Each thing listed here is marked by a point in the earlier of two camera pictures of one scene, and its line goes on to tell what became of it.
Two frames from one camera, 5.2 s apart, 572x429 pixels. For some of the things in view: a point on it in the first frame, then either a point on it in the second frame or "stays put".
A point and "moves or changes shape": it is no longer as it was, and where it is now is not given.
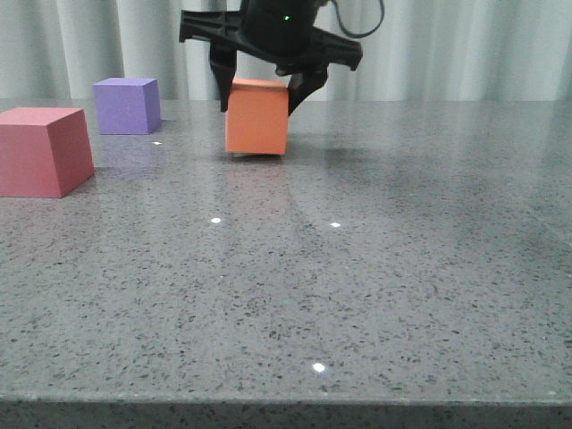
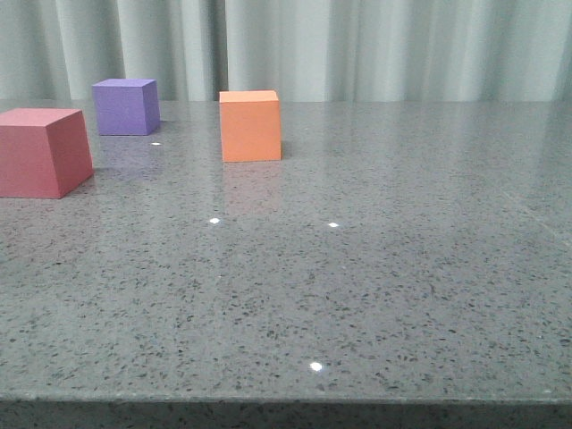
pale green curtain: [411, 50] stays put
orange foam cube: [256, 121] moves or changes shape
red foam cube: [44, 152] stays put
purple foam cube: [128, 105] stays put
